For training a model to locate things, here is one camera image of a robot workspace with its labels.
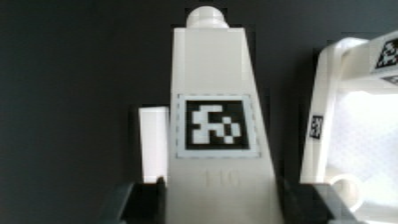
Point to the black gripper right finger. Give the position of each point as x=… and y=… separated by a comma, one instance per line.
x=312, y=204

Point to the white desk top panel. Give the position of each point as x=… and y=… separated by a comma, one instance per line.
x=351, y=149

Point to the white L-shaped fence frame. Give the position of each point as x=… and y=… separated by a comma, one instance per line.
x=154, y=117

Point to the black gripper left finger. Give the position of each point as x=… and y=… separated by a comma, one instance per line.
x=136, y=204

